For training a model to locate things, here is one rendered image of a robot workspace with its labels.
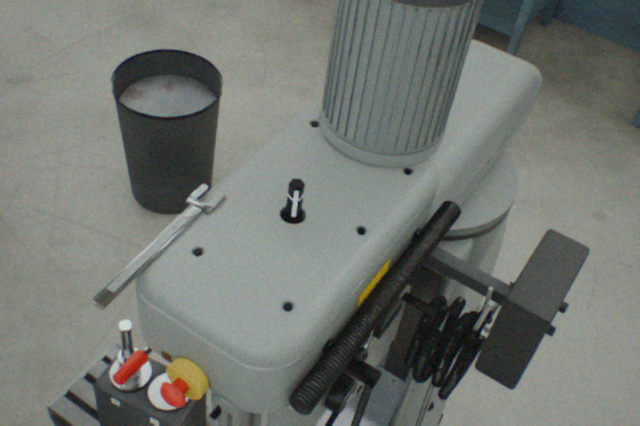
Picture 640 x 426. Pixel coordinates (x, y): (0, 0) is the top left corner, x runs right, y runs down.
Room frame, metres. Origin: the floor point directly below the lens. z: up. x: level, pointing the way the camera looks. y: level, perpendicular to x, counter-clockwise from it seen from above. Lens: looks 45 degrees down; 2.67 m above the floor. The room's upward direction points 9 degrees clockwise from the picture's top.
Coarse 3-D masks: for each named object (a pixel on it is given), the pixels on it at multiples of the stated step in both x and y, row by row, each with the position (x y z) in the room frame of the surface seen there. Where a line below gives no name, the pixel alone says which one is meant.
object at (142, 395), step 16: (112, 368) 0.90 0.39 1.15; (144, 368) 0.91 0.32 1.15; (160, 368) 0.92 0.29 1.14; (96, 384) 0.86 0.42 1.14; (112, 384) 0.86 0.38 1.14; (128, 384) 0.86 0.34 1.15; (144, 384) 0.87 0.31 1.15; (160, 384) 0.88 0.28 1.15; (96, 400) 0.85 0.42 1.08; (112, 400) 0.84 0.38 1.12; (128, 400) 0.83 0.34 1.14; (144, 400) 0.84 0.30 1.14; (160, 400) 0.84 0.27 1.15; (192, 400) 0.86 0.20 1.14; (112, 416) 0.84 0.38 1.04; (128, 416) 0.83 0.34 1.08; (144, 416) 0.81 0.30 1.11; (160, 416) 0.81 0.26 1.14; (176, 416) 0.81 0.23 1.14; (192, 416) 0.84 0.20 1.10
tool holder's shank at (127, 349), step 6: (120, 324) 0.90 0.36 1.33; (126, 324) 0.90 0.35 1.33; (120, 330) 0.88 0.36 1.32; (126, 330) 0.89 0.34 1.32; (120, 336) 0.89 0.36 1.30; (126, 336) 0.89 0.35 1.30; (132, 336) 0.89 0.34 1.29; (126, 342) 0.88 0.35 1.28; (132, 342) 0.89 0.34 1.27; (126, 348) 0.88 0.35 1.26; (132, 348) 0.89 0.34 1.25; (126, 354) 0.88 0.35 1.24
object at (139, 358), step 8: (136, 352) 0.60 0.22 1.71; (144, 352) 0.60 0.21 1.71; (128, 360) 0.58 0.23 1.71; (136, 360) 0.58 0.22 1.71; (144, 360) 0.59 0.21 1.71; (120, 368) 0.57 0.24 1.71; (128, 368) 0.57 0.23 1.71; (136, 368) 0.58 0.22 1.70; (120, 376) 0.56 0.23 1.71; (128, 376) 0.56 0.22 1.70; (120, 384) 0.55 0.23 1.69
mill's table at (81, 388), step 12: (108, 348) 1.08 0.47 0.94; (120, 348) 1.08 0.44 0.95; (96, 360) 1.04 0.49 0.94; (108, 360) 1.05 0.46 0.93; (84, 372) 1.00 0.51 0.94; (96, 372) 1.00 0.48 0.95; (72, 384) 0.96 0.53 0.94; (84, 384) 0.96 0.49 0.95; (60, 396) 0.92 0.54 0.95; (72, 396) 0.94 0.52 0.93; (84, 396) 0.93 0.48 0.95; (48, 408) 0.89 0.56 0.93; (60, 408) 0.89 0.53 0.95; (72, 408) 0.89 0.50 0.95; (84, 408) 0.91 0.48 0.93; (96, 408) 0.90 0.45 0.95; (60, 420) 0.88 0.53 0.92; (72, 420) 0.86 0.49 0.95; (84, 420) 0.87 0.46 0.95; (96, 420) 0.87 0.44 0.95; (216, 420) 0.92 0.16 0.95
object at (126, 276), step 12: (204, 192) 0.76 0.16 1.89; (192, 204) 0.73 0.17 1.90; (204, 204) 0.73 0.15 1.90; (216, 204) 0.73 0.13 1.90; (180, 216) 0.70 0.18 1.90; (192, 216) 0.70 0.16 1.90; (168, 228) 0.68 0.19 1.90; (180, 228) 0.68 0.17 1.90; (156, 240) 0.65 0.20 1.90; (168, 240) 0.66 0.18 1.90; (144, 252) 0.63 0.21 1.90; (156, 252) 0.63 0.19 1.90; (132, 264) 0.61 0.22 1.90; (144, 264) 0.61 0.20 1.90; (120, 276) 0.59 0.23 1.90; (132, 276) 0.59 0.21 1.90; (108, 288) 0.56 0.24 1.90; (120, 288) 0.57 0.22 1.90; (96, 300) 0.54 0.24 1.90; (108, 300) 0.55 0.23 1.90
